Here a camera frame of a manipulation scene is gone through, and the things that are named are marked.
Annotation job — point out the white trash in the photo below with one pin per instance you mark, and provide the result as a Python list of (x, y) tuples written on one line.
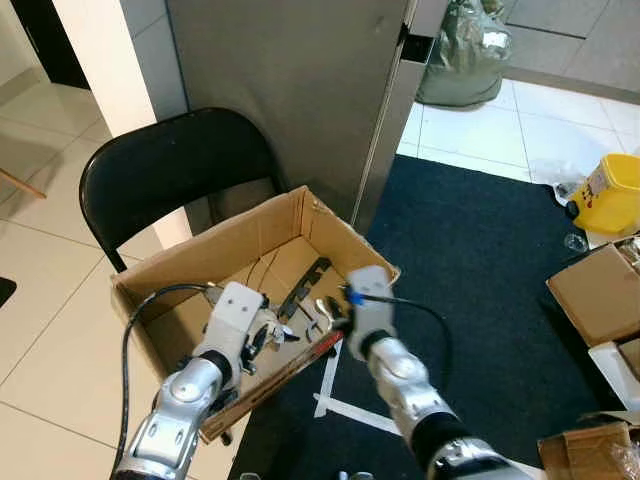
[(272, 322)]

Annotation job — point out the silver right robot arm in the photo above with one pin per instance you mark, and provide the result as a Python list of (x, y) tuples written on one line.
[(410, 385)]

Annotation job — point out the yellow plastic bin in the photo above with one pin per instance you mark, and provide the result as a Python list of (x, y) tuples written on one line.
[(615, 200)]

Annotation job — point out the silver metal tool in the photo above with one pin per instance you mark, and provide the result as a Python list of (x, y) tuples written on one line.
[(325, 315)]

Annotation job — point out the black flat bar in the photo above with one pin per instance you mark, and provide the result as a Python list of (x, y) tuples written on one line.
[(308, 285)]

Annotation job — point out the white floor tape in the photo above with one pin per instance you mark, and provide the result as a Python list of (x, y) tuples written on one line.
[(328, 385)]

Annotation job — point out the open cardboard box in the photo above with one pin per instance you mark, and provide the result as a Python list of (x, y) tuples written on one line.
[(235, 240)]

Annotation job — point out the black floor mat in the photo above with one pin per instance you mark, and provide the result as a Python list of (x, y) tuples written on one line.
[(480, 260)]

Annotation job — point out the black folding chair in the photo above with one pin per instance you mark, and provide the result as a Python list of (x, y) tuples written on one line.
[(170, 165)]

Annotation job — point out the grey metal door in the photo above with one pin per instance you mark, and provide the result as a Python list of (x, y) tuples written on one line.
[(290, 90)]

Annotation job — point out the clear glass cup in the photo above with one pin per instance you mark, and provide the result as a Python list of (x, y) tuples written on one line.
[(576, 242)]

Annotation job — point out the small cardboard box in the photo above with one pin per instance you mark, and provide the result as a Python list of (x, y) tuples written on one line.
[(590, 295)]

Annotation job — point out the black flat object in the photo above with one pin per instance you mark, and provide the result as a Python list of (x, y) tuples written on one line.
[(6, 290)]

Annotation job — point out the clear plastic wrap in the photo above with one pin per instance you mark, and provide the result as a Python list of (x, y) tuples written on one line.
[(570, 183)]

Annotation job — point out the white plastic object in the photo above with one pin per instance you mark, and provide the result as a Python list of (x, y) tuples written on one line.
[(615, 370)]

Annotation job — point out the wooden stick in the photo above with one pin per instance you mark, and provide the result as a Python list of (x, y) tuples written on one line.
[(25, 185)]

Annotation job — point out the brown cardboard piece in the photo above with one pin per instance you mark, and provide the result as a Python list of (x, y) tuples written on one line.
[(585, 455)]

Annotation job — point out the grey green sack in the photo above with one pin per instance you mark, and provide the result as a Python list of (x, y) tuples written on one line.
[(460, 60)]

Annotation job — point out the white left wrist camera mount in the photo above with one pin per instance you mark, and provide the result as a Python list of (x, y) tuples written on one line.
[(235, 312)]

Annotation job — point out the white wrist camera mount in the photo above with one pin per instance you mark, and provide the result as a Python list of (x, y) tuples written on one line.
[(370, 300), (235, 312)]

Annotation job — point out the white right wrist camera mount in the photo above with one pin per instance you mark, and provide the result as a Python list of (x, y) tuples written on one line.
[(370, 300)]

